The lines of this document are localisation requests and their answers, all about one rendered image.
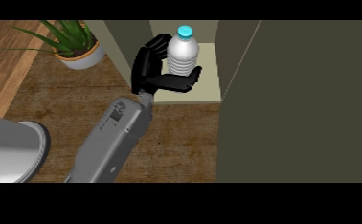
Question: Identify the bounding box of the grey rounded appliance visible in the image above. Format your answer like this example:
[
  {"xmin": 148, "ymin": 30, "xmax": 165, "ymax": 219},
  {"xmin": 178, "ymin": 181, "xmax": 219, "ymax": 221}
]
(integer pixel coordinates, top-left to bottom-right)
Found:
[{"xmin": 0, "ymin": 118, "xmax": 51, "ymax": 184}]

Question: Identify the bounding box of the dark olive cabinet door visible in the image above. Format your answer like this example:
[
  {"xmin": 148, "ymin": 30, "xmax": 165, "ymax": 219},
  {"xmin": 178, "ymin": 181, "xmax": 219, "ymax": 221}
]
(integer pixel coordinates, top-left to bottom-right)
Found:
[{"xmin": 214, "ymin": 19, "xmax": 362, "ymax": 184}]

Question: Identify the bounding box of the green plant in white pot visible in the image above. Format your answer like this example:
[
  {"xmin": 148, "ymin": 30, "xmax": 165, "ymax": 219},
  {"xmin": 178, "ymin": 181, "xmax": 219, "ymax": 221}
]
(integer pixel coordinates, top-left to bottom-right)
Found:
[{"xmin": 2, "ymin": 19, "xmax": 107, "ymax": 71}]

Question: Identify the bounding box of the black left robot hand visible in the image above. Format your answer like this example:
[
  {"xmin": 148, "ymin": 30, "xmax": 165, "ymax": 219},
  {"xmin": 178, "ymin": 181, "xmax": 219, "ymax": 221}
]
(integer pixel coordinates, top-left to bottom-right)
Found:
[{"xmin": 129, "ymin": 33, "xmax": 203, "ymax": 96}]

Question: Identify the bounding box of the clear water bottle blue cap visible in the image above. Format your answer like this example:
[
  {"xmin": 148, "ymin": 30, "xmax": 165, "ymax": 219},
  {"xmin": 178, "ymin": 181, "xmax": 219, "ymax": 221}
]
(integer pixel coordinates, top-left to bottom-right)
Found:
[{"xmin": 165, "ymin": 25, "xmax": 200, "ymax": 78}]

